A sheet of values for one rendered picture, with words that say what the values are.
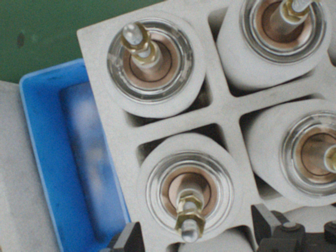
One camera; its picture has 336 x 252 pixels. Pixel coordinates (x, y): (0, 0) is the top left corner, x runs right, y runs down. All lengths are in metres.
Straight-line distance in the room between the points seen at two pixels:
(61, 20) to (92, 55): 0.24
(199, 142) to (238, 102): 0.09
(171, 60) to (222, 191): 0.12
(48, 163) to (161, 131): 0.20
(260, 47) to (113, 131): 0.18
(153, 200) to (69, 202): 0.25
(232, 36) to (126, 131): 0.15
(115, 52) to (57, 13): 0.33
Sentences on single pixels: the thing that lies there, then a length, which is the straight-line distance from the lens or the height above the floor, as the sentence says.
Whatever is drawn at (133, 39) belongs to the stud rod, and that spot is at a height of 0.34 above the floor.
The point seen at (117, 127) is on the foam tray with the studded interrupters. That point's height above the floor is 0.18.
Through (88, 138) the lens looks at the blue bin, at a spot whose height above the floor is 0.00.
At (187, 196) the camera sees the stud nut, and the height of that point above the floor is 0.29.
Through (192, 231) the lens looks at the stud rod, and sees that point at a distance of 0.17.
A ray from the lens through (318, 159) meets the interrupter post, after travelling 0.26.
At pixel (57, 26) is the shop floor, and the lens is 0.58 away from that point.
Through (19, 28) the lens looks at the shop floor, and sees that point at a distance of 0.61.
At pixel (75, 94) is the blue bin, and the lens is 0.54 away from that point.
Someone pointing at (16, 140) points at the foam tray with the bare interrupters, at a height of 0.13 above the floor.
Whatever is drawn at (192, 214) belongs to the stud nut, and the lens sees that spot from 0.18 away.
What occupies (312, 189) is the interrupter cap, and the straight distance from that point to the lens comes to 0.28.
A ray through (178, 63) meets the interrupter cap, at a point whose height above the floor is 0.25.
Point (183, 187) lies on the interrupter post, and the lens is 0.24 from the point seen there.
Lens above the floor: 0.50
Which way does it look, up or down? 86 degrees down
